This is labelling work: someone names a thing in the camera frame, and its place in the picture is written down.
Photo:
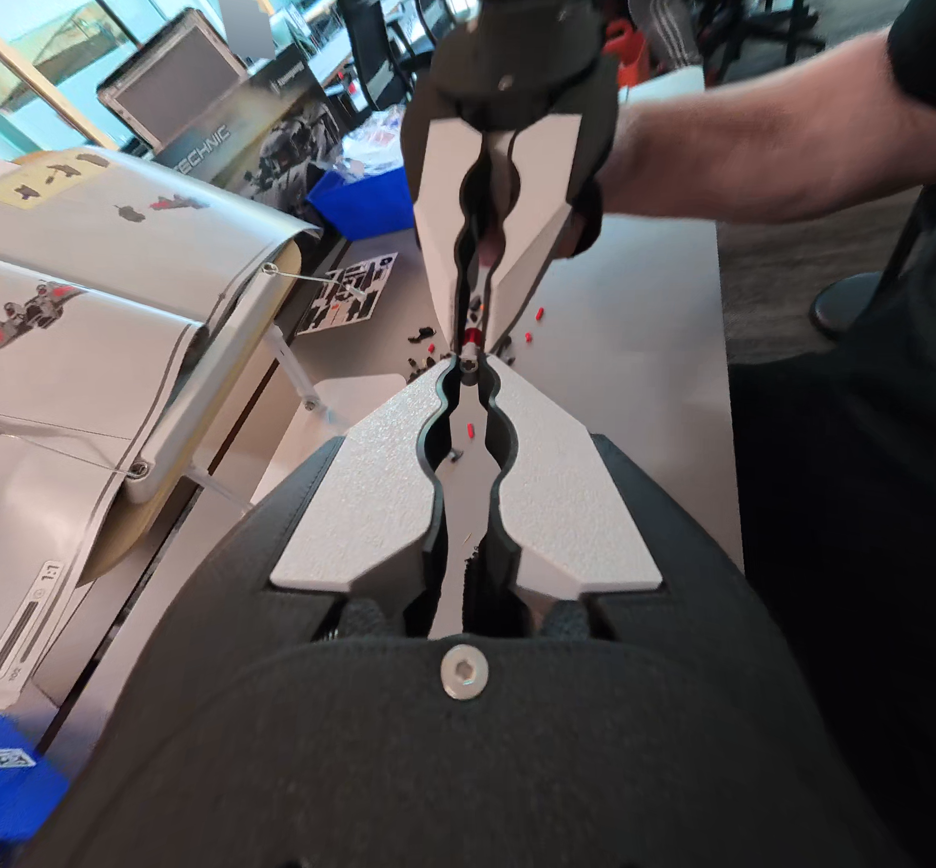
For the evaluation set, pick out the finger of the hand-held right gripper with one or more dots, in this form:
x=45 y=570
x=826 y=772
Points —
x=541 y=188
x=439 y=225

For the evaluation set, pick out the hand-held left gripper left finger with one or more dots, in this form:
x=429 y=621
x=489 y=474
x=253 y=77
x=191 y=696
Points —
x=365 y=502

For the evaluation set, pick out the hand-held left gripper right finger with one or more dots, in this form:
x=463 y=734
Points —
x=570 y=517

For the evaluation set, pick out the scattered small lego pieces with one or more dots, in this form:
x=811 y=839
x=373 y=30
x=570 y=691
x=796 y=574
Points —
x=423 y=333

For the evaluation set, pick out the dark lego set box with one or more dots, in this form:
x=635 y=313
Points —
x=241 y=144

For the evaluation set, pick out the lego instruction booklet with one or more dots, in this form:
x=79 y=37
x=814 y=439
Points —
x=110 y=225

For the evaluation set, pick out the person's right hand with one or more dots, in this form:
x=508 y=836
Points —
x=493 y=246

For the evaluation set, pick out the clear plastic bags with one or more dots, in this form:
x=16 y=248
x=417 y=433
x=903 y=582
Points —
x=373 y=144

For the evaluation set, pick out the black sticker sheet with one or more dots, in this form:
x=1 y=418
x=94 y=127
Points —
x=347 y=294

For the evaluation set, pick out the black office chair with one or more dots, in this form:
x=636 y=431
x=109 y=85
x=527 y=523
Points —
x=373 y=42

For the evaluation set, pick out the white book stand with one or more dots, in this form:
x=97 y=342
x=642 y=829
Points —
x=212 y=385

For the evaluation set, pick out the person in dark shirt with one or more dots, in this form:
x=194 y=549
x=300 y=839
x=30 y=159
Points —
x=841 y=517

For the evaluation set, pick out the grey framed panel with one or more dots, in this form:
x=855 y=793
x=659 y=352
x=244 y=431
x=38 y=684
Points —
x=175 y=86

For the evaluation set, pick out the black round floor base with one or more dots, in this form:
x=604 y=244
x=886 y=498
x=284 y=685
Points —
x=848 y=305

